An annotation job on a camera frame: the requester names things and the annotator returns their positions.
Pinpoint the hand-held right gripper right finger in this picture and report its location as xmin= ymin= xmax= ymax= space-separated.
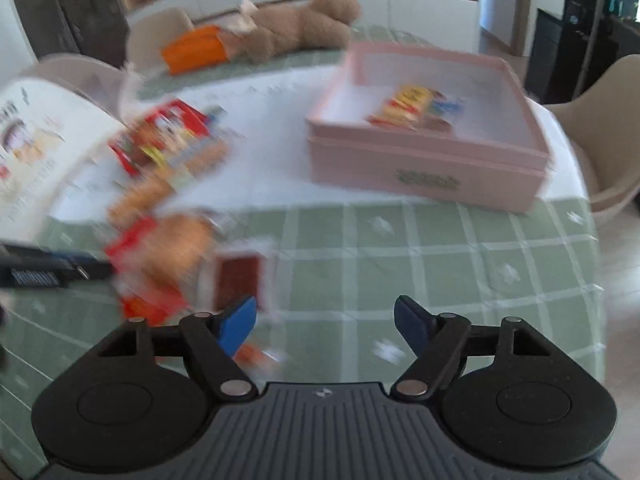
xmin=391 ymin=296 xmax=553 ymax=402

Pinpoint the brown teddy bear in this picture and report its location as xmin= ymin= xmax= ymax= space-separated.
xmin=220 ymin=0 xmax=363 ymax=66

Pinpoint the dark glass cabinet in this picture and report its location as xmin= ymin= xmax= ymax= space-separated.
xmin=10 ymin=0 xmax=132 ymax=68

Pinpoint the beige dining chair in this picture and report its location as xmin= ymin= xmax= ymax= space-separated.
xmin=37 ymin=52 xmax=126 ymax=111
xmin=542 ymin=52 xmax=640 ymax=226
xmin=125 ymin=10 xmax=197 ymax=70

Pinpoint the red colourful snack packet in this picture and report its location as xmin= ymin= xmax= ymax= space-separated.
xmin=107 ymin=100 xmax=233 ymax=181

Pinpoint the black water dispenser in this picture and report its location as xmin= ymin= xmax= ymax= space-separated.
xmin=525 ymin=0 xmax=600 ymax=106

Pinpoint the pink cardboard box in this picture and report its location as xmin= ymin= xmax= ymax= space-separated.
xmin=305 ymin=42 xmax=553 ymax=213

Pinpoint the white printed paper bag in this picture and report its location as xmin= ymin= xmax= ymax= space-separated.
xmin=0 ymin=77 xmax=123 ymax=241

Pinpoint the orange pouch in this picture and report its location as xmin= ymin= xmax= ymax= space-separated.
xmin=161 ymin=25 xmax=236 ymax=77

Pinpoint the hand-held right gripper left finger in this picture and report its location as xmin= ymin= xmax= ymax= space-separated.
xmin=97 ymin=296 xmax=257 ymax=402

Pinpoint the white printed table runner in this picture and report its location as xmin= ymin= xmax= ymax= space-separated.
xmin=50 ymin=67 xmax=583 ymax=222

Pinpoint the small dark red jerky packet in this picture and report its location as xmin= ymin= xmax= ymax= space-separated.
xmin=212 ymin=240 xmax=276 ymax=322

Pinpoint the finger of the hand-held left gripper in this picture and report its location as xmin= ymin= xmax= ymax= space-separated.
xmin=0 ymin=244 xmax=117 ymax=282

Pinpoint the heap of assorted snack packets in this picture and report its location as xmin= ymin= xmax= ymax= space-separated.
xmin=367 ymin=84 xmax=466 ymax=133

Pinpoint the red snack pouch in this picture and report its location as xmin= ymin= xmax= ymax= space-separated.
xmin=106 ymin=212 xmax=221 ymax=323

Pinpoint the black cabinet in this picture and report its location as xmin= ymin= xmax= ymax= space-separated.
xmin=595 ymin=0 xmax=640 ymax=97

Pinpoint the bun in clear wrapper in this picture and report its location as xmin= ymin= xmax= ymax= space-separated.
xmin=107 ymin=177 xmax=173 ymax=226

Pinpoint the small orange snack packet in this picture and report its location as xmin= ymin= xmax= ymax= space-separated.
xmin=235 ymin=340 xmax=287 ymax=376

